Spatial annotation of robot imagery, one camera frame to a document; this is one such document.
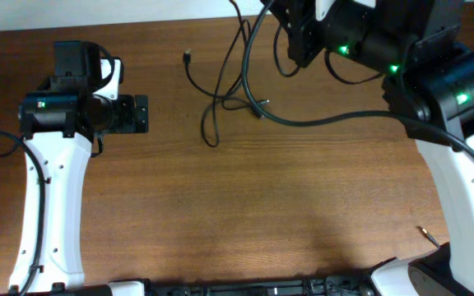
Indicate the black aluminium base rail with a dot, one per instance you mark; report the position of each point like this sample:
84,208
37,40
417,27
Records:
331,285

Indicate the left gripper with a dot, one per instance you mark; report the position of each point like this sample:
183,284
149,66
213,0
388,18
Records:
127,124

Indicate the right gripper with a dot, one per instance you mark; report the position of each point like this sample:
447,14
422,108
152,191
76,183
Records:
309,37

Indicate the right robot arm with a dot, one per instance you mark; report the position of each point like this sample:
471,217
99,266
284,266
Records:
428,84

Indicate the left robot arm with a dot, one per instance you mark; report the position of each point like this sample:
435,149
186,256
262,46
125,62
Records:
59,123

